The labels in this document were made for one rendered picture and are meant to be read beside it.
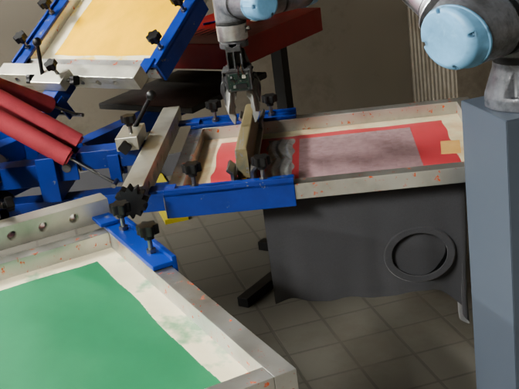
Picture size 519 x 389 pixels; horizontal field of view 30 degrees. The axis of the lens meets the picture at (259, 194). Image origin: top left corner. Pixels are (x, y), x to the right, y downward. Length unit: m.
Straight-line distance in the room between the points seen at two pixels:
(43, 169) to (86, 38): 0.83
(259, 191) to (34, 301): 0.59
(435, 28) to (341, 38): 3.98
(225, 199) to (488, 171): 0.63
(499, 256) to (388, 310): 1.83
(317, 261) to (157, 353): 0.81
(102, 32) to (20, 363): 1.71
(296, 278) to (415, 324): 1.31
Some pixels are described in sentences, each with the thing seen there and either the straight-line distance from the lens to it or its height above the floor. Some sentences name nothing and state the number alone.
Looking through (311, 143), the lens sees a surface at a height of 0.96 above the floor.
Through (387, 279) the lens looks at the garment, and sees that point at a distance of 2.40.
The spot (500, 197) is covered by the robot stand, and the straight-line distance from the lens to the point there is 1.89.
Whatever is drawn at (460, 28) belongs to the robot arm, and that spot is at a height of 1.38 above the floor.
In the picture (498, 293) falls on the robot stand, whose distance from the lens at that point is 2.00.
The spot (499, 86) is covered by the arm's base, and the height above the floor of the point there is 1.25.
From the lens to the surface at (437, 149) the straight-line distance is 2.46.
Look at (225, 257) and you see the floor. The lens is 4.37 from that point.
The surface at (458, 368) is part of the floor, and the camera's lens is 3.36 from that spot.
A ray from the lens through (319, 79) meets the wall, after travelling 5.71.
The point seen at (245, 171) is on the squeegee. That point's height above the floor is 1.00.
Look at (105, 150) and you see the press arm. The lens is 2.51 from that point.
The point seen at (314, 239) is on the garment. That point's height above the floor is 0.82.
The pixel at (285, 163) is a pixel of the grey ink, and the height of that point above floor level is 0.96.
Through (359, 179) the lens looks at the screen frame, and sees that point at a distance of 2.20.
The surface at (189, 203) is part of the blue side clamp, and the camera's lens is 2.22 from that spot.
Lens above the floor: 1.72
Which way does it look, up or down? 20 degrees down
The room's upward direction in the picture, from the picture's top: 8 degrees counter-clockwise
